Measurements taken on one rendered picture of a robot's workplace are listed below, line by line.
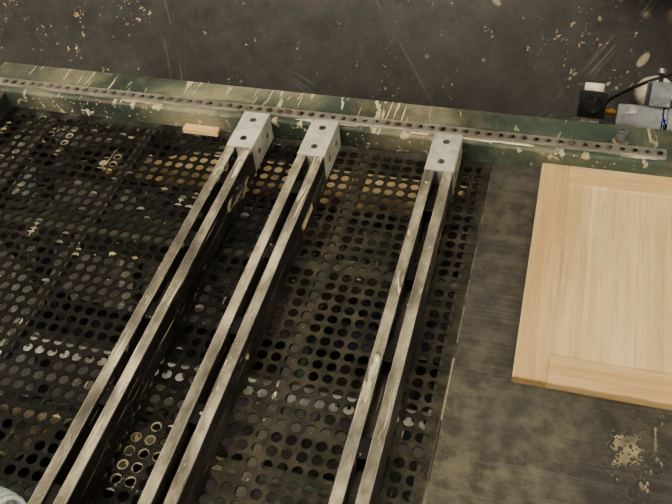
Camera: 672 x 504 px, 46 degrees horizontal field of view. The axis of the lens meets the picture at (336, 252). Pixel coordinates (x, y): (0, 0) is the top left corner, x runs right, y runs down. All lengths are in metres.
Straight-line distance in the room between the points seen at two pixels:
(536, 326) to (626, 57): 1.38
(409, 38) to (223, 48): 0.66
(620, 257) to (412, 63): 1.30
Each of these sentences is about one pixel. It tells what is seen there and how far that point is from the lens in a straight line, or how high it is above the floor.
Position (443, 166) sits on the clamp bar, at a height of 1.02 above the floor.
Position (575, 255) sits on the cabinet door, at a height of 1.10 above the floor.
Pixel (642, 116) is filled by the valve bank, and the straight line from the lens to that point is 1.94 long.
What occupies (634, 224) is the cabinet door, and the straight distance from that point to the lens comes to 1.68.
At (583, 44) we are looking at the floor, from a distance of 2.67.
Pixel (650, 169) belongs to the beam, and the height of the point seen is 0.90.
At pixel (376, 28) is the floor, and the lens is 2.73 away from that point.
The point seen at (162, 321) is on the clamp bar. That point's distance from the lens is 1.46.
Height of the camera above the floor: 2.67
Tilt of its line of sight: 71 degrees down
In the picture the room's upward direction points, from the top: 128 degrees counter-clockwise
